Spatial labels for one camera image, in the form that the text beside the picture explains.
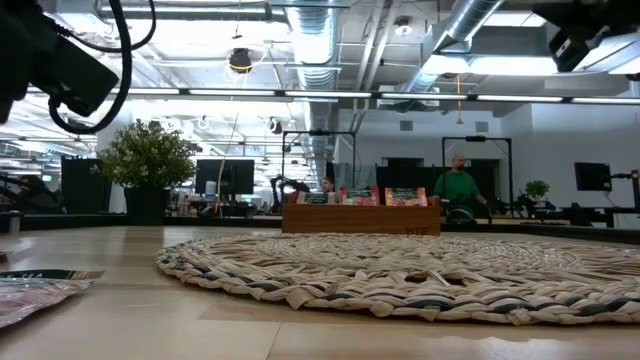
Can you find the black background desk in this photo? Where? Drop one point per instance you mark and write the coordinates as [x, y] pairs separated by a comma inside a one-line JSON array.
[[600, 215]]

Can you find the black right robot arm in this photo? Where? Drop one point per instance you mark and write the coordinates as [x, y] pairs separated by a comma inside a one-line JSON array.
[[600, 20]]

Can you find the black aluminium table frame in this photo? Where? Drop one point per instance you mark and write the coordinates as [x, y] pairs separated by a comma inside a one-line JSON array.
[[75, 221]]

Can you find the orange tea bag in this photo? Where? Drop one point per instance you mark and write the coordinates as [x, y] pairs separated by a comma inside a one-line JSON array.
[[406, 197]]

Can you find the black computer monitor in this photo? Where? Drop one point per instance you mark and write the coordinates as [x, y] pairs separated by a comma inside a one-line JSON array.
[[225, 176]]

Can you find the person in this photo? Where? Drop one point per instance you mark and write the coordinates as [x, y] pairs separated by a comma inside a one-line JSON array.
[[35, 187], [457, 185], [327, 186]]

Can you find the black background robot arm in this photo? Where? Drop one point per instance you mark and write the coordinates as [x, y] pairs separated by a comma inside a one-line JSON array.
[[287, 187]]

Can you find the silver ventilation duct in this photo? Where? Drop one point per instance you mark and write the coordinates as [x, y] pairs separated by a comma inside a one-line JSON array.
[[315, 40], [465, 20]]

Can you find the beige vanilla cinnamon tea bag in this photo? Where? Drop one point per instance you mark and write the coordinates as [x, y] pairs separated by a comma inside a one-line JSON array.
[[35, 295], [316, 198]]

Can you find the wooden tea organiser box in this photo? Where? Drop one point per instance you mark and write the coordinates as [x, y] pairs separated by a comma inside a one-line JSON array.
[[360, 220]]

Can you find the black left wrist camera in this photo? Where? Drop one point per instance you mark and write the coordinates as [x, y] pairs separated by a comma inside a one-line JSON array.
[[82, 77]]

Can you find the black wall monitor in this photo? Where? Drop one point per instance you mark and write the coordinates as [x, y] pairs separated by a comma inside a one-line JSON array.
[[592, 176]]

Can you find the black ceiling dome camera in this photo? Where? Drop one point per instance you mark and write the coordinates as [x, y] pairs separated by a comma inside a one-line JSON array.
[[241, 60]]

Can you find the black partition panel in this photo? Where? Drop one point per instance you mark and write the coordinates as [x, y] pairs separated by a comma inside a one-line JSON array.
[[82, 185]]

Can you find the long ceiling light strip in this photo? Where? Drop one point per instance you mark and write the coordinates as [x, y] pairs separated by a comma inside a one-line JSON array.
[[325, 93]]

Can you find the black rig frame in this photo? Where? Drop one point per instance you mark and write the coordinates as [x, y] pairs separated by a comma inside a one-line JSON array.
[[475, 138], [320, 132]]

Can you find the small green potted plant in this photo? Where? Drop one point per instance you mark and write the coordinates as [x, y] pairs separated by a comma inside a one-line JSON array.
[[537, 189]]

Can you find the round woven straw placemat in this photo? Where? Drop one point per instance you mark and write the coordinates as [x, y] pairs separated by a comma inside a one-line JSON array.
[[400, 280]]

